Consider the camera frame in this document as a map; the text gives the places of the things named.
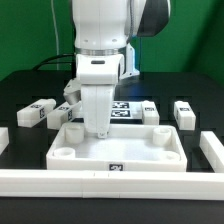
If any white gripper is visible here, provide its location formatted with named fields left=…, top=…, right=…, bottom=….
left=76, top=54, right=124, bottom=138

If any white desk top tray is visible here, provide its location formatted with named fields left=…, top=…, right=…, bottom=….
left=46, top=123, right=187, bottom=172

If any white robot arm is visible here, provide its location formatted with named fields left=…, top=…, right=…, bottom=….
left=71, top=0, right=171, bottom=138

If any fiducial marker sheet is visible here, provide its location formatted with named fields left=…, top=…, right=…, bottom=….
left=111, top=101, right=142, bottom=119

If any white front fence bar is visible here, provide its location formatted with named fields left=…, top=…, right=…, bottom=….
left=0, top=169, right=224, bottom=201

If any white fence bar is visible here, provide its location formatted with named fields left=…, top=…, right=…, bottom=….
left=0, top=169, right=224, bottom=201
left=199, top=131, right=224, bottom=173
left=0, top=127, right=9, bottom=155

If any white left fence bar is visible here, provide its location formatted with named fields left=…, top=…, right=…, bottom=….
left=0, top=127, right=9, bottom=155

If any white right fence bar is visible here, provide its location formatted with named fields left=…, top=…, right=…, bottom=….
left=199, top=131, right=224, bottom=173

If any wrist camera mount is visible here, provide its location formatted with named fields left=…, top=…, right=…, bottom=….
left=120, top=43, right=140, bottom=80

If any black cable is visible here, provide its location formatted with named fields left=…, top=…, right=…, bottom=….
left=32, top=53, right=77, bottom=71

